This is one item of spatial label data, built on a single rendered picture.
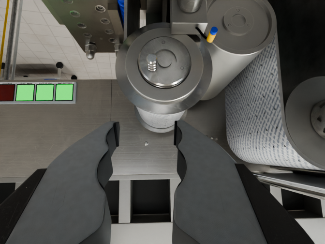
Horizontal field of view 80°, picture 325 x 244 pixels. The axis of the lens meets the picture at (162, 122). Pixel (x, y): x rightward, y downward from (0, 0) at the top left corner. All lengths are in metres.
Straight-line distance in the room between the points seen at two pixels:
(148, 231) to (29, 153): 0.42
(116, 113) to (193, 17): 0.41
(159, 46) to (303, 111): 0.24
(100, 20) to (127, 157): 0.39
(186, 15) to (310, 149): 0.26
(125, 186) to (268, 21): 0.53
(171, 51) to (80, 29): 0.40
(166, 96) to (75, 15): 0.40
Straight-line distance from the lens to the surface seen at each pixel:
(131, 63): 0.30
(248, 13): 0.38
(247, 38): 0.36
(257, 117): 0.41
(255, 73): 0.43
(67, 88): 0.69
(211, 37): 0.28
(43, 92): 0.72
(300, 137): 0.35
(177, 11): 0.31
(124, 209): 0.64
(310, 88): 0.38
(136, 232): 0.65
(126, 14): 0.36
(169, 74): 0.28
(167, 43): 0.30
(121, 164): 0.61
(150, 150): 0.60
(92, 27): 0.64
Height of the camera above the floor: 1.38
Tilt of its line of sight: 9 degrees down
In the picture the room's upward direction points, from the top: 179 degrees clockwise
